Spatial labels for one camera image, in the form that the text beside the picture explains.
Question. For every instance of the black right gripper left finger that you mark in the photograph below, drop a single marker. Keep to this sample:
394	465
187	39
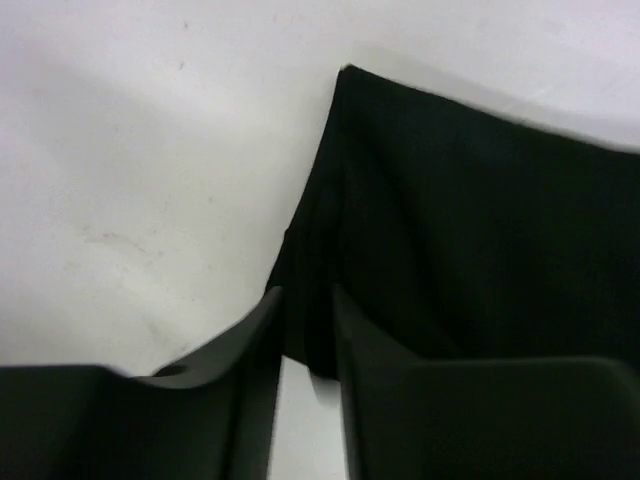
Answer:
208	415

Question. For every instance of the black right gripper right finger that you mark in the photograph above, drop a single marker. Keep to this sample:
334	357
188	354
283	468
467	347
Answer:
406	417

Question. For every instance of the black tank top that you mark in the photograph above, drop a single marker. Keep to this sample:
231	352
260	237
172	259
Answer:
461	234

